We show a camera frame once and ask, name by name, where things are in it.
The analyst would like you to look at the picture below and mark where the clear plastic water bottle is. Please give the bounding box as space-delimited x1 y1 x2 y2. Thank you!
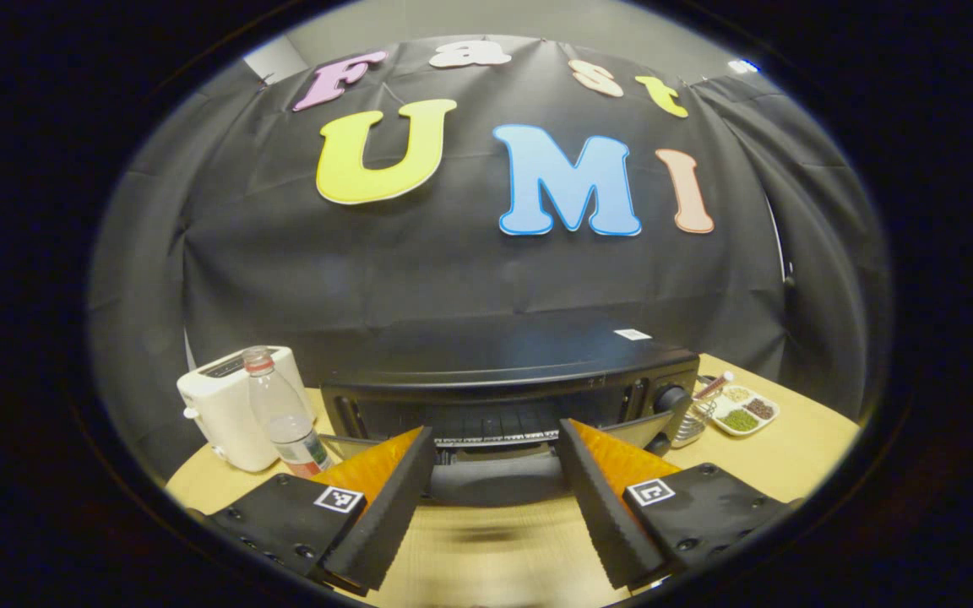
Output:
242 345 333 480

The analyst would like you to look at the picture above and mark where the wire mesh basket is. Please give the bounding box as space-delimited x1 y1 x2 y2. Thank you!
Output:
672 384 720 448

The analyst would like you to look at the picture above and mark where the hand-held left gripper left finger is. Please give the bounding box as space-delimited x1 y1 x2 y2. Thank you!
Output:
199 425 438 592

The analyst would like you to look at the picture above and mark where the brown stick white tip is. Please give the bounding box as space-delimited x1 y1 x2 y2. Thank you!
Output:
693 372 736 403

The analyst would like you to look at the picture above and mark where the white toaster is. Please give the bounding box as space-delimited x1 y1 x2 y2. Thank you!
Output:
177 345 316 474

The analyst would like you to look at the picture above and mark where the black backdrop cloth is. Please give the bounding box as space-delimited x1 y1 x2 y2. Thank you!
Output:
85 34 893 482

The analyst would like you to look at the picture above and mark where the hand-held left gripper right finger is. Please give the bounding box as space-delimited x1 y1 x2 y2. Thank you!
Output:
558 418 796 590

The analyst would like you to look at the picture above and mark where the white divided dish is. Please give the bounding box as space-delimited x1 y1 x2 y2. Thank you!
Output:
710 384 781 437

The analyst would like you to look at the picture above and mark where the black electric oven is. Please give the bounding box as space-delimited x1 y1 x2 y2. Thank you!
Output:
320 317 701 508

